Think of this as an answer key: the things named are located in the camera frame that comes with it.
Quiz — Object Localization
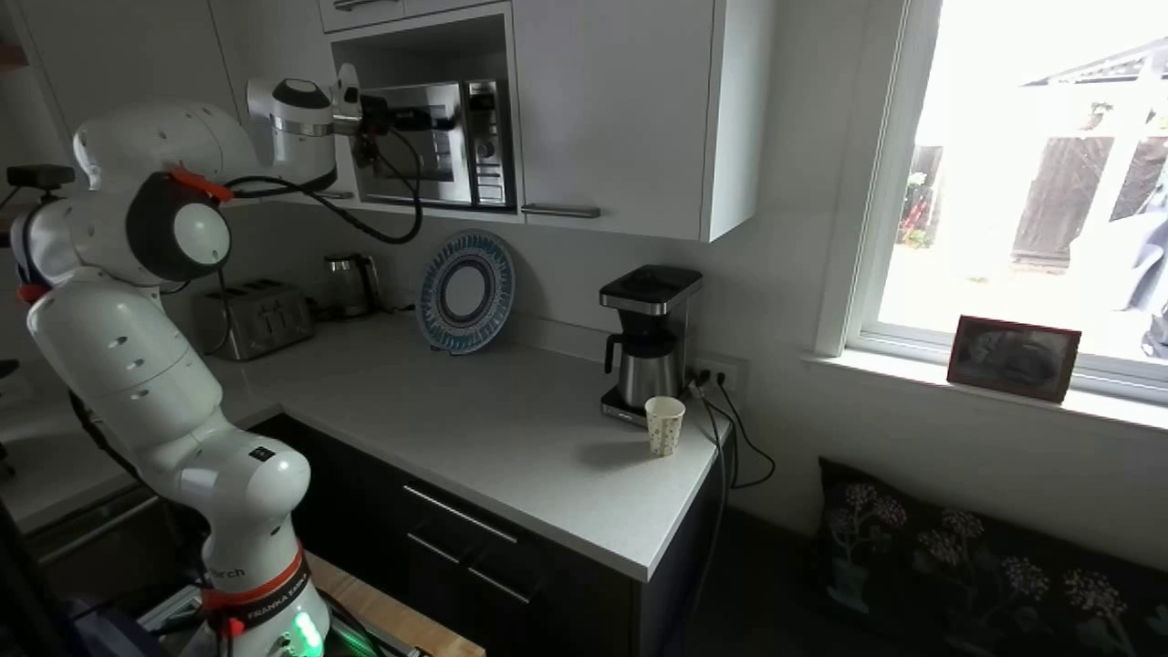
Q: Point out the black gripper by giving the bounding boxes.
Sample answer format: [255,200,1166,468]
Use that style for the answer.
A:
[356,98,411,167]

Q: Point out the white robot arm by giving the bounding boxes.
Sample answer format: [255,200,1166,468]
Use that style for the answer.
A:
[16,75,362,657]

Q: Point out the blue patterned decorative plate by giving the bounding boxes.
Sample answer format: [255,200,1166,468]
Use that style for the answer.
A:
[417,233,520,355]

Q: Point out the silver toaster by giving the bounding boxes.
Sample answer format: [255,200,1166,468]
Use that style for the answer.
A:
[195,279,314,362]

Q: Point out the white upper cabinet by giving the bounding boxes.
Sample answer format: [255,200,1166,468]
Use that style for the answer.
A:
[317,0,779,243]

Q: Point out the black steel coffee maker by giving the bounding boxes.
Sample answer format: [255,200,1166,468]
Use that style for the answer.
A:
[598,266,700,423]

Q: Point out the white paper cup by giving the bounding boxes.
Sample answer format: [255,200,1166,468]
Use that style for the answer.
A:
[648,393,687,456]

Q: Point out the black base cabinet drawers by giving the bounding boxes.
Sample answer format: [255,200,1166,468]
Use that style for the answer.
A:
[262,417,718,657]

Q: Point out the dark floral cushion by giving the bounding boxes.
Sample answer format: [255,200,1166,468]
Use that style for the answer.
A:
[813,456,1168,657]

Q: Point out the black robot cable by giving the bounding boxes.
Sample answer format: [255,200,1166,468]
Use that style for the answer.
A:
[217,132,432,248]

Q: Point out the white wall outlet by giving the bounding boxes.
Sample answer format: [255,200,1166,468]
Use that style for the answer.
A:
[692,355,750,393]

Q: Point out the black power cords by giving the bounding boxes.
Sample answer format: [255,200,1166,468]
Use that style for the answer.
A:
[682,362,780,497]

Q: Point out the dark picture frame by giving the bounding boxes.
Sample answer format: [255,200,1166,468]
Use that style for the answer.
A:
[947,313,1082,402]

